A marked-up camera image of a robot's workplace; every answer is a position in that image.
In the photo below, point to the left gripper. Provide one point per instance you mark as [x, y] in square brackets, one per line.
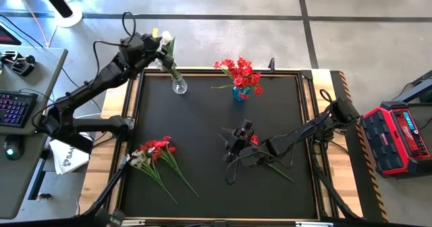
[152, 48]

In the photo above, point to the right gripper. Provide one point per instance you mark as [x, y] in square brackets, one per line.
[243, 140]

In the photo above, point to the white artificial tulip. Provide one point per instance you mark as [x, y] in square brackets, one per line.
[158, 64]
[166, 37]

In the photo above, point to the red artificial flower bunch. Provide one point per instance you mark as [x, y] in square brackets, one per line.
[251, 78]
[158, 144]
[227, 64]
[254, 140]

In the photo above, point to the white artificial flower bunch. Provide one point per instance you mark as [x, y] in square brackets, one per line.
[136, 159]

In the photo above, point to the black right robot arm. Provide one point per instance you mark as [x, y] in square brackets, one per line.
[303, 132]

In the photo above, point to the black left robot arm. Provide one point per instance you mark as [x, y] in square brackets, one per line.
[101, 78]

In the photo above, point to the clear glass vase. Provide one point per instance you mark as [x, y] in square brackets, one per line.
[179, 86]

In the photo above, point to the blue glass vase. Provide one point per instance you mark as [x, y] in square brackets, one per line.
[238, 94]

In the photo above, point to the black table clamp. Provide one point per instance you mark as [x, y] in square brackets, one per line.
[272, 66]

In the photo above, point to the white round base stand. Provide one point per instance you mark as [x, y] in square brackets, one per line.
[69, 17]

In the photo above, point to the black yellow hazard tape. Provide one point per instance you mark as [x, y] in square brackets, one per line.
[362, 142]

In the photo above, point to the white printed bag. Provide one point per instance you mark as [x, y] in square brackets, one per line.
[69, 157]

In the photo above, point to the black handheld controller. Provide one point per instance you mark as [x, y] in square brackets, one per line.
[20, 65]

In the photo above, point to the backlit keyboard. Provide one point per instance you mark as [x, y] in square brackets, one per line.
[15, 108]

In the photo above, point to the red black tool box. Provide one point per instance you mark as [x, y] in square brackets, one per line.
[395, 139]

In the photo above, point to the black computer mouse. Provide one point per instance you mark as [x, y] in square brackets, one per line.
[13, 149]

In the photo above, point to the grey desk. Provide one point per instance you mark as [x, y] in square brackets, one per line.
[20, 179]

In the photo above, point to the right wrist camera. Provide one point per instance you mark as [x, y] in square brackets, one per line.
[247, 125]

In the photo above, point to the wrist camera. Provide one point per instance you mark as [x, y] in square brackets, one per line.
[247, 125]
[131, 48]

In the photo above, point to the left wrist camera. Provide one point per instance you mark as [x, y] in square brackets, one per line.
[131, 48]

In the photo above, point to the white metal bracket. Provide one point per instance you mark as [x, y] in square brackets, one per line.
[314, 224]

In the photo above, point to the black aluminium rig frame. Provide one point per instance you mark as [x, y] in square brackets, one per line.
[103, 193]

